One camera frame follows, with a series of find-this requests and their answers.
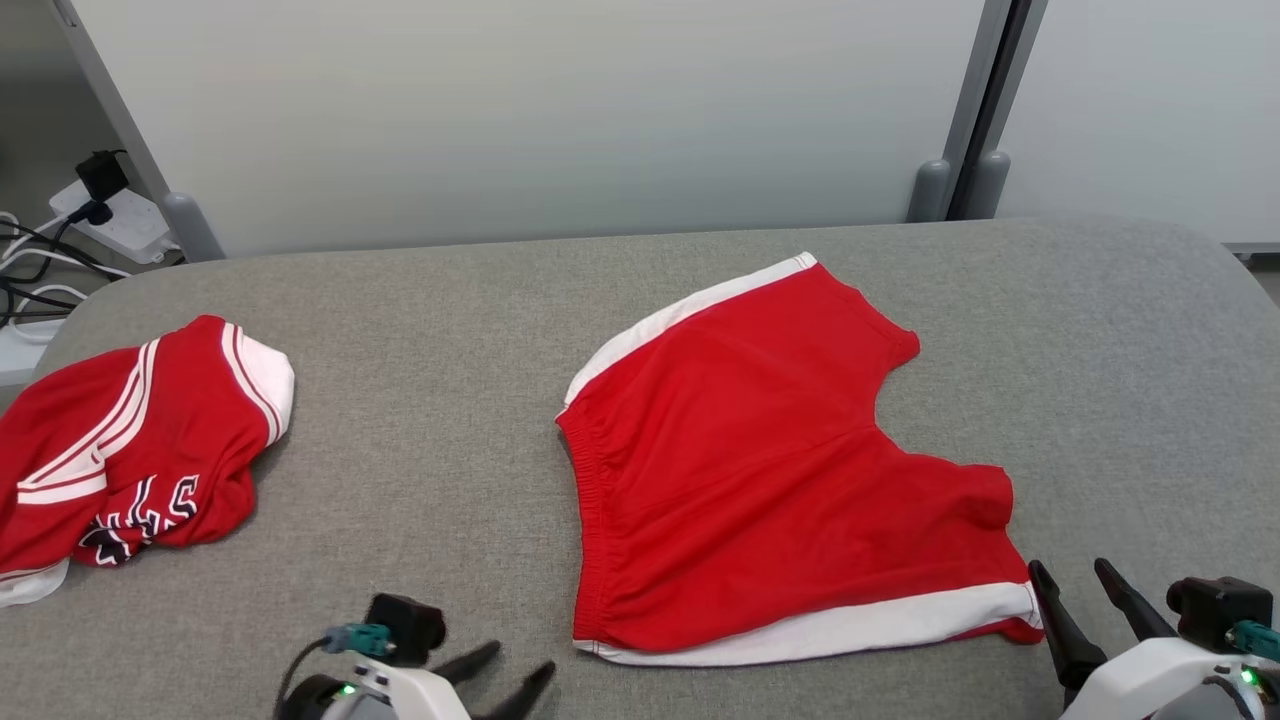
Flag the red shorts white side stripes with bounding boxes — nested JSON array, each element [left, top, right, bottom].
[[555, 252, 1046, 668]]

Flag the black power adapter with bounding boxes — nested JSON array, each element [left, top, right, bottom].
[[75, 150, 131, 201]]

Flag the wide white partition panel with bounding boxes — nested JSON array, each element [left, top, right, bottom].
[[70, 0, 991, 259]]

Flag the white flat floor box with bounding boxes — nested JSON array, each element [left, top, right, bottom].
[[0, 320, 63, 387]]

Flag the grey partition post with foot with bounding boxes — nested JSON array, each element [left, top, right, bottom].
[[50, 0, 226, 263], [905, 0, 1016, 223], [965, 0, 1051, 221]]

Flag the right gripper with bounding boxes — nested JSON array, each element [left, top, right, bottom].
[[1028, 557, 1263, 720]]

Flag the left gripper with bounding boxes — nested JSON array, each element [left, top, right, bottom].
[[320, 639, 557, 720]]

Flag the narrow white partition panel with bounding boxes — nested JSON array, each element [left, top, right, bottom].
[[995, 0, 1280, 246]]

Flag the red Bulls 23 jersey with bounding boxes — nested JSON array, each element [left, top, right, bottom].
[[0, 315, 296, 609]]

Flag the white power strip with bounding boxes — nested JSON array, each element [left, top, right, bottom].
[[48, 180, 173, 266]]

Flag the black cable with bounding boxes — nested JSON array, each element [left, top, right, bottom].
[[0, 275, 81, 329]]

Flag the white cable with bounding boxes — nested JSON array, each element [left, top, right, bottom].
[[0, 208, 86, 263], [8, 283, 89, 343]]

